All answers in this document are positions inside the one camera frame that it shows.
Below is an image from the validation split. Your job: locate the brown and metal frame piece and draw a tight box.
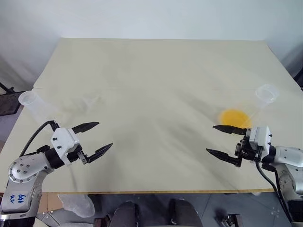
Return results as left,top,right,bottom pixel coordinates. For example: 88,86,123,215
216,209,243,227

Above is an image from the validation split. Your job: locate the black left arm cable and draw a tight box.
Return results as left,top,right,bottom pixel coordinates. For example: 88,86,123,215
25,120,60,158

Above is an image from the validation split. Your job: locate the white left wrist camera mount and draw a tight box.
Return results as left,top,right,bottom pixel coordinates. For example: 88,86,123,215
50,127,82,165

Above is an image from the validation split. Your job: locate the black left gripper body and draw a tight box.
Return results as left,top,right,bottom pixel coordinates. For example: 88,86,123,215
66,146,90,165

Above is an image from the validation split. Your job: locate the clear cup with orange juice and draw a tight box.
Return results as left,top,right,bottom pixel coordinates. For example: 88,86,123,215
218,83,281,129

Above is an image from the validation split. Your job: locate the black object beside table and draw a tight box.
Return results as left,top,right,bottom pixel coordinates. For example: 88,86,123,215
293,68,303,92

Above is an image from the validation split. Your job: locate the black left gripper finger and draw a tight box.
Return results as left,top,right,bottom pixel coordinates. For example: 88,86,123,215
84,142,114,165
71,122,100,134

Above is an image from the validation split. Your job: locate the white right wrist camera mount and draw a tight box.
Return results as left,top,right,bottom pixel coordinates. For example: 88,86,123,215
245,125,272,155

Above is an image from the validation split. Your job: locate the white crumpled plastic bag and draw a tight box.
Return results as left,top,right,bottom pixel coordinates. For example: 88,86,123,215
57,193,96,219

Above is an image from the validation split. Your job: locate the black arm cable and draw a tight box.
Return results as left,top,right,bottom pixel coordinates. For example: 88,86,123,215
255,157,293,223
25,120,60,158

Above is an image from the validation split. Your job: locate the black stand leg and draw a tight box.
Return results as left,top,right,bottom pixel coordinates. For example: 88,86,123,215
0,81,15,94

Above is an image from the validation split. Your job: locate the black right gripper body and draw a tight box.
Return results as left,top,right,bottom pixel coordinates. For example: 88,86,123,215
234,135,264,163

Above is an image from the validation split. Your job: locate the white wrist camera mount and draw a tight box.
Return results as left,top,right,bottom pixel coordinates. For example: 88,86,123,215
245,125,272,155
50,127,82,165

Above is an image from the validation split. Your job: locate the dark rounded shape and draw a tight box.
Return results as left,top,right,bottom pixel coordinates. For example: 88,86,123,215
168,199,202,227
109,202,139,227

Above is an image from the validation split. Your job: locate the empty clear plastic cup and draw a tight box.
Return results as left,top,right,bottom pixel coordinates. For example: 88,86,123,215
18,90,61,127

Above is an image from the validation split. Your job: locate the black flat equipment case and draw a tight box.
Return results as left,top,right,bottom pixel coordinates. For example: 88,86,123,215
0,90,26,117

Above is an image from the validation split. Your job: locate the silver metal bracket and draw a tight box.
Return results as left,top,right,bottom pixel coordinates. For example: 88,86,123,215
35,209,63,227

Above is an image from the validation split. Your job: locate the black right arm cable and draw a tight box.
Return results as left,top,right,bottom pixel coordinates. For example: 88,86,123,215
255,157,293,223

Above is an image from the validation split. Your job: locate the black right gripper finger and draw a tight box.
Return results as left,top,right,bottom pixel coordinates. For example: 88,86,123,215
205,148,242,168
212,124,248,136

